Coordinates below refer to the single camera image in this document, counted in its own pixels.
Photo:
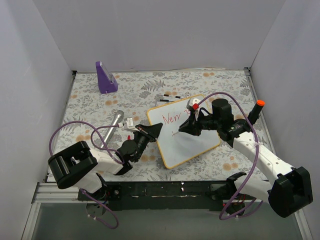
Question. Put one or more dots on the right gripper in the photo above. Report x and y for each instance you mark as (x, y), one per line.
(196, 124)

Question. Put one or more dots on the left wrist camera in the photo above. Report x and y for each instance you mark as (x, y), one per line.
(128, 125)

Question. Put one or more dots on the purple wedge stand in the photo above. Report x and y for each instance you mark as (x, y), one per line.
(106, 81)

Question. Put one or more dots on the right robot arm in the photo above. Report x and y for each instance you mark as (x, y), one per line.
(287, 189)

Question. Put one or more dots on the yellow framed whiteboard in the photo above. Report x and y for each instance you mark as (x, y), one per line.
(178, 149)

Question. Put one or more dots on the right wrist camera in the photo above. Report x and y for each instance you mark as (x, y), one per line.
(193, 105)

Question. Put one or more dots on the black toy gun orange tip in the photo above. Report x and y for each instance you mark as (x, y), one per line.
(255, 112)

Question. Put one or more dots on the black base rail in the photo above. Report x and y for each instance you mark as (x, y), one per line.
(162, 195)

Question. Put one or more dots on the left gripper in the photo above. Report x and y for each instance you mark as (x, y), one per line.
(145, 133)

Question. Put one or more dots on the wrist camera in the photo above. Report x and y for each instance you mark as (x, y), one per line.
(193, 105)
(128, 125)

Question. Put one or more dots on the silver microphone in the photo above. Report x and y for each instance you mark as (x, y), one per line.
(117, 118)

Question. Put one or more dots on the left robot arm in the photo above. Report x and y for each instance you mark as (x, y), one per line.
(81, 166)

